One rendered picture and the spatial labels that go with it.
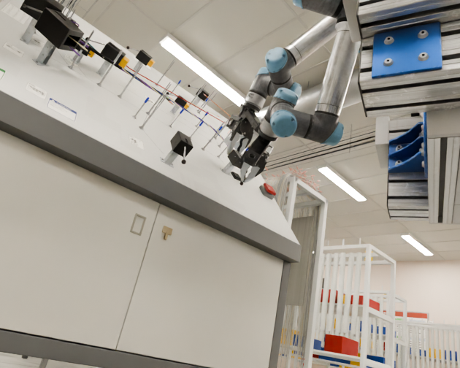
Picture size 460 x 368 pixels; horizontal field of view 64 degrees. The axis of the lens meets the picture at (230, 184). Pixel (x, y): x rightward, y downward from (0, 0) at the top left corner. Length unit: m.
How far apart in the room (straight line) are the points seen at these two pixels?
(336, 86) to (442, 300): 8.65
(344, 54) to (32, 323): 1.06
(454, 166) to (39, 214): 0.85
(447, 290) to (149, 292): 8.86
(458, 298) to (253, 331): 8.40
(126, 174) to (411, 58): 0.71
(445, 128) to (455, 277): 9.05
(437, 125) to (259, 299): 0.87
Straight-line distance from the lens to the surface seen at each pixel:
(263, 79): 1.47
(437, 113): 0.66
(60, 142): 0.97
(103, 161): 0.99
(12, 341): 0.95
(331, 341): 4.28
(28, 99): 1.01
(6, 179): 0.96
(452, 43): 0.63
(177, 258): 1.10
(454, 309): 9.51
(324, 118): 1.15
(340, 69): 1.18
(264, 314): 1.34
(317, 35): 1.39
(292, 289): 2.35
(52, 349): 0.98
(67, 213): 0.98
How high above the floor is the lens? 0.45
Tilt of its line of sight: 24 degrees up
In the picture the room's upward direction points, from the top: 13 degrees clockwise
